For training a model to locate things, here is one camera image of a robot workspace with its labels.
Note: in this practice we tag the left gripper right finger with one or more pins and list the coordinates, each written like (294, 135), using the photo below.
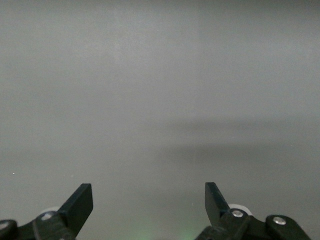
(215, 202)

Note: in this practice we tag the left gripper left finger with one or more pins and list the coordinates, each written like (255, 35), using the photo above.
(77, 207)

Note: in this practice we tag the dark grey table mat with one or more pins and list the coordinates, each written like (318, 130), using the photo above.
(160, 100)

